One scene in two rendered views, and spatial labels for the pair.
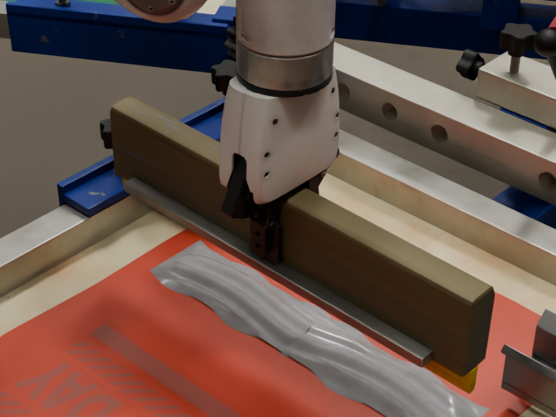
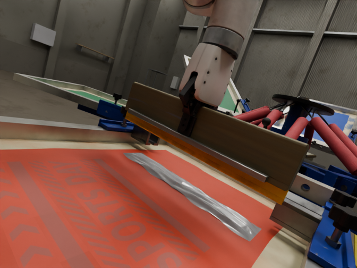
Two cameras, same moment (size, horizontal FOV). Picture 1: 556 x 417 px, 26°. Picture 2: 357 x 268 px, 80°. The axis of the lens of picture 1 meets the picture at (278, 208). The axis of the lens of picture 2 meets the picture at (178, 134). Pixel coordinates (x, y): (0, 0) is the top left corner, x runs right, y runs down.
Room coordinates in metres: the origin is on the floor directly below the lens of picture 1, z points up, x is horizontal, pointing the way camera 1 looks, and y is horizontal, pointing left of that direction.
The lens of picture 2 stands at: (0.40, 0.07, 1.14)
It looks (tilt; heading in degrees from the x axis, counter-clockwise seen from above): 9 degrees down; 353
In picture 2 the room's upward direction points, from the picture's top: 19 degrees clockwise
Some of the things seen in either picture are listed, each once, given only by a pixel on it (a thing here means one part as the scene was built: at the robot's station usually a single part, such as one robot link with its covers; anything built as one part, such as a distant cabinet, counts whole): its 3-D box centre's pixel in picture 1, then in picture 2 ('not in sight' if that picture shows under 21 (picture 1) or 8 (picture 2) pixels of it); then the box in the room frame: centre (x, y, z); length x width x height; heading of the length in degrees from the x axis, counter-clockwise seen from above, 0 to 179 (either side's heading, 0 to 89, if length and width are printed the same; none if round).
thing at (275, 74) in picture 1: (290, 48); (223, 44); (0.83, -0.01, 1.26); 0.09 x 0.07 x 0.03; 137
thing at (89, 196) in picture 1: (181, 162); (140, 135); (1.11, 0.11, 0.98); 0.30 x 0.05 x 0.07; 137
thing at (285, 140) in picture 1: (283, 120); (210, 74); (0.83, 0.00, 1.20); 0.10 x 0.08 x 0.11; 137
